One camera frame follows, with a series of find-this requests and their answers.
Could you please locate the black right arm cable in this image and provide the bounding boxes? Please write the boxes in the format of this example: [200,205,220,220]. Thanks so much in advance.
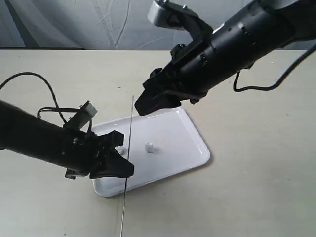
[233,44,316,93]

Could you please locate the thin metal skewer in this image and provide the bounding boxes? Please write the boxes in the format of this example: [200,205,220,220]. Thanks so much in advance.
[119,95,134,237]

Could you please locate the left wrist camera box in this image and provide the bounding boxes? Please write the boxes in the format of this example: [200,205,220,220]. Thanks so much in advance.
[64,101,98,130]

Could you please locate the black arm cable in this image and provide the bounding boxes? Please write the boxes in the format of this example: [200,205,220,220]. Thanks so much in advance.
[0,72,92,139]
[233,44,316,93]

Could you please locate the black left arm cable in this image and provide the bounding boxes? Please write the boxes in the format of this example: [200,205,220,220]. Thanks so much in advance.
[0,72,92,139]

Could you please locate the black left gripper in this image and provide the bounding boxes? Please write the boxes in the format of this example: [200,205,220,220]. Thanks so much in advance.
[62,123,134,179]

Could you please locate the white rectangular plastic tray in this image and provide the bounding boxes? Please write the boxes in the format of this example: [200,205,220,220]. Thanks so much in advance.
[92,107,211,198]

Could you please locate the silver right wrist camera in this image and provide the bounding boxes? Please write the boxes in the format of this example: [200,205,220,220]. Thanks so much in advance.
[147,0,213,40]

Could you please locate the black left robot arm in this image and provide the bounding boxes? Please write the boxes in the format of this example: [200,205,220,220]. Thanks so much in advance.
[0,101,134,180]

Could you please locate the white marshmallow piece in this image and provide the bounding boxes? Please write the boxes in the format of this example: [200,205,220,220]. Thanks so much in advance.
[116,147,126,155]
[145,141,155,153]

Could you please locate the grey wrinkled backdrop curtain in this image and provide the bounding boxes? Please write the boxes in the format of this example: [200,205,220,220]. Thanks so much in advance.
[0,0,252,50]

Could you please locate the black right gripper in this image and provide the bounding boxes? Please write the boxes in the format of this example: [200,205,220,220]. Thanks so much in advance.
[134,43,210,116]

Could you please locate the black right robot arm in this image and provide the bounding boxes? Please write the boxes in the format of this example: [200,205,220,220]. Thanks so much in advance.
[135,0,316,116]

